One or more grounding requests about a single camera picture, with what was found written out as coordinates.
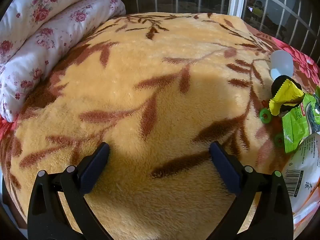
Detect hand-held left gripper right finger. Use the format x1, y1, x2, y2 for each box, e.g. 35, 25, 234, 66
209, 141, 294, 240

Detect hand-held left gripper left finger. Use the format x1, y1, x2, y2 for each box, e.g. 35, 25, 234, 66
27, 142, 110, 240

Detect red toy car green wheels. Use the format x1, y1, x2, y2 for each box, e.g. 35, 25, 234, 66
259, 100, 285, 148

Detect green snack packet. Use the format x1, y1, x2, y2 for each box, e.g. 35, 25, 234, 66
281, 86, 320, 154

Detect white plastic bag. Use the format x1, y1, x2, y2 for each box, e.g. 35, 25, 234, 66
281, 132, 320, 215

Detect black round object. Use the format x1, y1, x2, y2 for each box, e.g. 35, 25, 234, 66
271, 76, 303, 100

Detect yellow snack wrapper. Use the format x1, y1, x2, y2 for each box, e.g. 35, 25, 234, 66
269, 79, 306, 117

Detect translucent white plastic cup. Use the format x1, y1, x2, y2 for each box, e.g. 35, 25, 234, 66
269, 50, 293, 80

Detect yellow floral plush blanket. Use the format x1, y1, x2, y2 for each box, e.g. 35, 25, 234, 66
0, 12, 320, 240

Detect white floral quilt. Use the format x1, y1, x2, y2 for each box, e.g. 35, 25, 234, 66
0, 0, 130, 123

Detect grey window railing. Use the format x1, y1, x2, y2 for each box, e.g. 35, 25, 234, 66
125, 0, 320, 55

